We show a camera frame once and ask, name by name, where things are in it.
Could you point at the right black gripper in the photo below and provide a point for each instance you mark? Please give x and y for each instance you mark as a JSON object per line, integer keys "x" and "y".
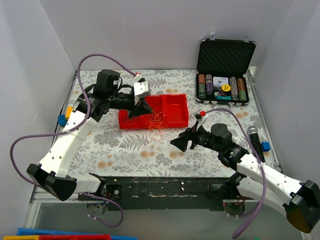
{"x": 191, "y": 138}

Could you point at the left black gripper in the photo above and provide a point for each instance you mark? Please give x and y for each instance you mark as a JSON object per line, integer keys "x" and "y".
{"x": 136, "y": 104}

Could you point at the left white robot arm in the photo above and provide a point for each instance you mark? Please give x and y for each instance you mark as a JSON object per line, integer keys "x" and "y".
{"x": 109, "y": 92}

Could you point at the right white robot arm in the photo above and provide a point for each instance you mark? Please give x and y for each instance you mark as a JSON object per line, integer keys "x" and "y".
{"x": 298, "y": 201}

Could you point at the red three-compartment tray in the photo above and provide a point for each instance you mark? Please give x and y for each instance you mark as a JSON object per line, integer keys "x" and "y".
{"x": 169, "y": 111}

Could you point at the teal card box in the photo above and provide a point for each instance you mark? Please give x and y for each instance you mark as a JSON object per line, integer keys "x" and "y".
{"x": 227, "y": 98}

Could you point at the yellow dealer chip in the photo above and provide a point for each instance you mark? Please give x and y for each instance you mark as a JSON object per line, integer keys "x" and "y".
{"x": 226, "y": 88}

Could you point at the playing card deck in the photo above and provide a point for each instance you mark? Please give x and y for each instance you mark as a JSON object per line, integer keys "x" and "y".
{"x": 220, "y": 81}

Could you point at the black microphone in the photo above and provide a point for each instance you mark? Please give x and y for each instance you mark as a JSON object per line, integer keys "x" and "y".
{"x": 252, "y": 132}

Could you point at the yellow toy brick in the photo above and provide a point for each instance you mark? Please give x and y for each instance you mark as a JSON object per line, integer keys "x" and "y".
{"x": 69, "y": 110}

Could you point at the blue toy brick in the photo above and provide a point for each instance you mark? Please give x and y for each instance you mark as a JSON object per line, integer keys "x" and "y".
{"x": 62, "y": 120}

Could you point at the small blue block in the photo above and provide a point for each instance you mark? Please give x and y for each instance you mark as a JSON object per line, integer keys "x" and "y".
{"x": 265, "y": 146}

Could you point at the black poker chip case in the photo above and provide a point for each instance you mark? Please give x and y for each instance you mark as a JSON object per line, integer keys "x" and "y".
{"x": 223, "y": 58}

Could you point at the red storage bin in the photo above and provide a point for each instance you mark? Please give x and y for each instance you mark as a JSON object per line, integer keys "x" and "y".
{"x": 75, "y": 237}

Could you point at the blue storage bin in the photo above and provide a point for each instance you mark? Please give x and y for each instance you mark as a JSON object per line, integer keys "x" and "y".
{"x": 33, "y": 231}

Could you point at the yellow storage bin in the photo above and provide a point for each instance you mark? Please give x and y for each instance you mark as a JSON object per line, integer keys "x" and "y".
{"x": 21, "y": 237}

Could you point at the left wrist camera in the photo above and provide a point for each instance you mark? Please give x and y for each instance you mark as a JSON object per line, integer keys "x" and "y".
{"x": 141, "y": 88}

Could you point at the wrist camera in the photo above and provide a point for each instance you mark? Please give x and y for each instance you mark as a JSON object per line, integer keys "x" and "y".
{"x": 141, "y": 88}
{"x": 200, "y": 116}

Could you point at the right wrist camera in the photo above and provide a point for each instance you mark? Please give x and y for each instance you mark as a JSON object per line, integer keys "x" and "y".
{"x": 200, "y": 116}

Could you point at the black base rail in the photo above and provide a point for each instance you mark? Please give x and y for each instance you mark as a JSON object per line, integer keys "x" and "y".
{"x": 161, "y": 193}

